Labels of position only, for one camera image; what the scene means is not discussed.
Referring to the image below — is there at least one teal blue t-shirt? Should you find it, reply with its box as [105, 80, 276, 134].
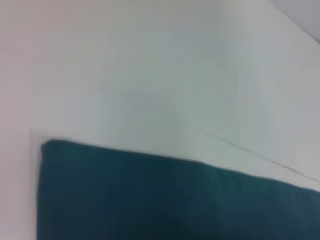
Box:
[36, 139, 320, 240]

